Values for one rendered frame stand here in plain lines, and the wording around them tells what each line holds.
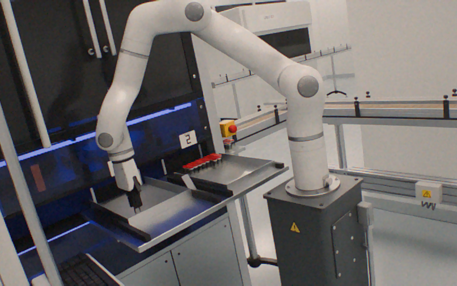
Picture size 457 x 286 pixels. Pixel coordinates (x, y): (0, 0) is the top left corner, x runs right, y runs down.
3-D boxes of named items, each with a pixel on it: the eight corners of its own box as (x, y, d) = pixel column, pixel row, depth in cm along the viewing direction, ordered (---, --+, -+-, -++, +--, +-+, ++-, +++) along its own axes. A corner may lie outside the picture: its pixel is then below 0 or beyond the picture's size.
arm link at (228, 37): (307, 110, 117) (294, 103, 133) (328, 78, 115) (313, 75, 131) (169, 22, 108) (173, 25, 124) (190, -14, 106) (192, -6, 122)
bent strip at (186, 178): (184, 190, 143) (181, 176, 142) (190, 188, 145) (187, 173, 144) (207, 197, 133) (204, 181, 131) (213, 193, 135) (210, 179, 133)
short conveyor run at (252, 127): (215, 160, 188) (208, 130, 184) (196, 157, 199) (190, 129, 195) (297, 123, 230) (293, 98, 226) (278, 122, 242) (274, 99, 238)
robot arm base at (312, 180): (350, 180, 128) (345, 129, 123) (320, 202, 116) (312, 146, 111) (306, 173, 142) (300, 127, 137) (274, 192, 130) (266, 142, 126)
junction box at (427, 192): (415, 200, 186) (414, 184, 184) (419, 196, 189) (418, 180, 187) (439, 204, 177) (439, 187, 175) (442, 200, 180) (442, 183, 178)
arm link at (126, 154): (102, 152, 122) (105, 161, 123) (114, 154, 116) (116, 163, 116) (125, 144, 128) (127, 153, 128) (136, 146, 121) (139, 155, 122)
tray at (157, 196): (91, 207, 144) (88, 199, 144) (146, 183, 161) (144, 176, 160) (130, 228, 119) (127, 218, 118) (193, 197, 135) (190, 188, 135)
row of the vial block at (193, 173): (189, 177, 156) (187, 167, 155) (221, 163, 167) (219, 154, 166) (192, 178, 155) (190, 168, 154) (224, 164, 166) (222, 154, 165)
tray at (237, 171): (175, 180, 158) (173, 172, 157) (220, 159, 174) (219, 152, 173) (228, 193, 132) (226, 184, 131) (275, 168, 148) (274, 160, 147)
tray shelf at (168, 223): (80, 217, 142) (79, 212, 141) (214, 158, 185) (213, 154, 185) (139, 253, 106) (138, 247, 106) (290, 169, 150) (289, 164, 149)
